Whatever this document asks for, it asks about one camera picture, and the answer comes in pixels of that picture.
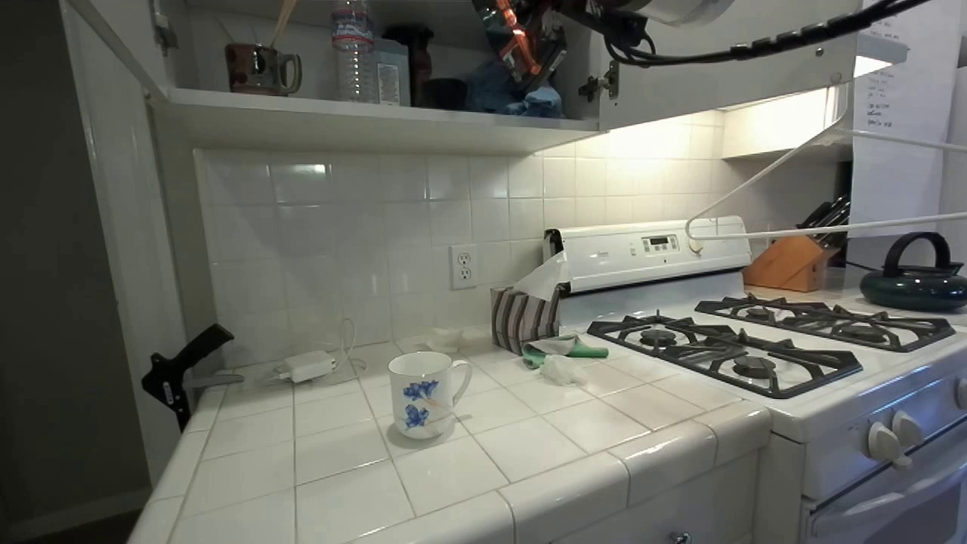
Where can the black bowl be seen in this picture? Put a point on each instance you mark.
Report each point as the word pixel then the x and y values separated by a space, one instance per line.
pixel 442 96

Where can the white wall cupboard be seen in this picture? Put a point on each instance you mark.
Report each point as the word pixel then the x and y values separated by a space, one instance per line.
pixel 350 122

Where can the black stove grate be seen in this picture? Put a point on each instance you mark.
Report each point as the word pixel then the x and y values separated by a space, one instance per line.
pixel 835 320
pixel 706 348

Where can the white stove knob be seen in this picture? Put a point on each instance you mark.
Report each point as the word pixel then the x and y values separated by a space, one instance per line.
pixel 884 445
pixel 961 394
pixel 909 427

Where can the white wall outlet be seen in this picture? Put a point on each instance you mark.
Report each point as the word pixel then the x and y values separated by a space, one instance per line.
pixel 463 267

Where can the clear water bottle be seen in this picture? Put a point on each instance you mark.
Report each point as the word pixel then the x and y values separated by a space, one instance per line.
pixel 355 55

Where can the dark tall jar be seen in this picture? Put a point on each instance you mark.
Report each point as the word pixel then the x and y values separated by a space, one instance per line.
pixel 417 50

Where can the blue cloth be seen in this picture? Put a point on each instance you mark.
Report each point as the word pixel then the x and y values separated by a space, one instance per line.
pixel 501 96

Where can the dark teal kettle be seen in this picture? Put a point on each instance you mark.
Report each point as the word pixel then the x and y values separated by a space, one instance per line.
pixel 906 287

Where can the white base cabinet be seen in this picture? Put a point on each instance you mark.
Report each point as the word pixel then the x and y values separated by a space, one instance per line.
pixel 645 504

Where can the white cupboard door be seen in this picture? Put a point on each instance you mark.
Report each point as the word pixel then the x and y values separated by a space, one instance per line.
pixel 116 39
pixel 727 92

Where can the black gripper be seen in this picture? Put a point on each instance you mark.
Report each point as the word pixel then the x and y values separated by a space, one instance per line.
pixel 589 20

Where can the wooden knife block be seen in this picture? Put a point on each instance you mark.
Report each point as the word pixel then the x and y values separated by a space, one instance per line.
pixel 786 267

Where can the metal drawer knob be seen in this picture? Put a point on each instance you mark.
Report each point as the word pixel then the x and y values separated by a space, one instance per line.
pixel 679 537

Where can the clear plastic container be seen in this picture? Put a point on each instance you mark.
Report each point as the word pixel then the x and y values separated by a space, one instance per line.
pixel 390 76

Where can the green cloth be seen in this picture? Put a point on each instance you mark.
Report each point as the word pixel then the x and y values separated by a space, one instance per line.
pixel 579 350

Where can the white gas stove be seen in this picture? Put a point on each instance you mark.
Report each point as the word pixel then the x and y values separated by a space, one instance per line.
pixel 886 373

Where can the white mug blue flowers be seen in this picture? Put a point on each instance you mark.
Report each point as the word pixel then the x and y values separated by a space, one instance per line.
pixel 417 398

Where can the striped dish towel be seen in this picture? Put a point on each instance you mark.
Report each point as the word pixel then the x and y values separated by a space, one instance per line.
pixel 519 318

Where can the black burner cap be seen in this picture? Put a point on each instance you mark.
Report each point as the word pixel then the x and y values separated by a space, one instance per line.
pixel 661 328
pixel 754 367

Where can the clear crumpled plastic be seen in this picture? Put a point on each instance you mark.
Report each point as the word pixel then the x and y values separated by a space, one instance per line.
pixel 562 370

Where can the wooden spoon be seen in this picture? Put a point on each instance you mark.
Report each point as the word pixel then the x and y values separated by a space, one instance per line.
pixel 285 23

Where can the small white adapter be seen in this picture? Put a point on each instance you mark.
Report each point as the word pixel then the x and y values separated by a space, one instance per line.
pixel 310 367

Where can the black clamp mount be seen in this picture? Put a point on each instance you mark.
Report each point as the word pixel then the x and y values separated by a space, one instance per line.
pixel 186 365

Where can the metal cupboard hinge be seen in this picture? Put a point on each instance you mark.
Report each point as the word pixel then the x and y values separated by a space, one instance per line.
pixel 164 36
pixel 600 83

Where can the white overhead cabinet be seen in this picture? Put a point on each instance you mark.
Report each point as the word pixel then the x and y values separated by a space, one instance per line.
pixel 786 122

